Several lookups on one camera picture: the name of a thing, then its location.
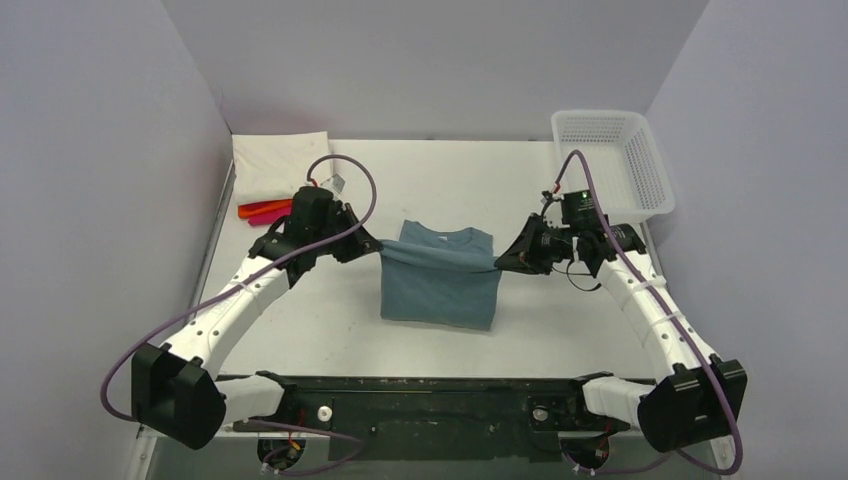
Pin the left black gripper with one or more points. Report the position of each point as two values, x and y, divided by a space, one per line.
354 237

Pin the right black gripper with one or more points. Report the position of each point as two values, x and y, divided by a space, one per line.
530 243

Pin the blue-grey t shirt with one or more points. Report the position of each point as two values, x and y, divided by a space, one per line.
442 278

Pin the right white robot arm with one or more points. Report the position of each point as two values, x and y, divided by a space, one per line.
662 344

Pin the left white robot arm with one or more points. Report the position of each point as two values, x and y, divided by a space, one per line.
212 338

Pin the folded pink t shirt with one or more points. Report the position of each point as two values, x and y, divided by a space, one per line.
268 217

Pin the folded cream t shirt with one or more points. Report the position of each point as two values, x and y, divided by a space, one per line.
274 167

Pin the folded orange t shirt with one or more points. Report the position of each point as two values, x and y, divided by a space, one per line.
246 210

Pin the white plastic basket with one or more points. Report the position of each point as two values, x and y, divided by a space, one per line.
624 160

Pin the aluminium mounting rail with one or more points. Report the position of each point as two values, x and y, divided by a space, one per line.
479 407

